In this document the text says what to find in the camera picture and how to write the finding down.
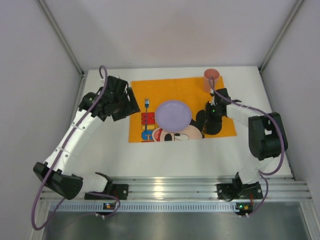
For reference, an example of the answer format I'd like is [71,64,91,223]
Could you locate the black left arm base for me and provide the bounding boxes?
[84,183,129,200]

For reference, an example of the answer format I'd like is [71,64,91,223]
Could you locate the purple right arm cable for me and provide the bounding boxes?
[208,76,286,221]

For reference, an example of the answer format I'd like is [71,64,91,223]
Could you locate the right aluminium corner post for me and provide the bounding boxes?
[258,0,307,73]

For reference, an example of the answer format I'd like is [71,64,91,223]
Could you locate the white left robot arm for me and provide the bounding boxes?
[33,75,140,200]

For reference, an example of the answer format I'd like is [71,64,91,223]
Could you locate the gold ornate spoon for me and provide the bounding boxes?
[201,101,211,135]

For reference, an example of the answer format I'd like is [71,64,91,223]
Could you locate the blue metallic fork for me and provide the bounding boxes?
[144,98,150,132]

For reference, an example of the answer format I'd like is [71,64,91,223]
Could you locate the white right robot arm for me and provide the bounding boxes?
[202,88,288,190]

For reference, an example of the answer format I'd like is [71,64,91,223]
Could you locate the lilac plate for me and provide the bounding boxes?
[155,100,192,132]

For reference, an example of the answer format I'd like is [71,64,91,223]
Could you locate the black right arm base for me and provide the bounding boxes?
[216,173,263,202]

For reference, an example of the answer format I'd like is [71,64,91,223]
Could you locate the aluminium frame rail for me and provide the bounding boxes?
[39,174,313,202]

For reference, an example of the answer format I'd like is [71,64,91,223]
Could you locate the grey slotted cable duct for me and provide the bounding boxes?
[57,201,252,213]

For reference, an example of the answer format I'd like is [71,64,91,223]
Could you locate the orange Mickey Mouse cloth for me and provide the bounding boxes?
[128,77,237,143]

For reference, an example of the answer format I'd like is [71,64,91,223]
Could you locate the pink plastic cup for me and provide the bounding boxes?
[203,68,220,93]

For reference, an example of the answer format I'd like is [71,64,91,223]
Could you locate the aluminium corner post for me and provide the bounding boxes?
[258,0,307,73]
[35,0,84,76]

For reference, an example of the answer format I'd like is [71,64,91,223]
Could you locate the left aluminium corner post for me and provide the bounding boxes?
[35,0,84,76]

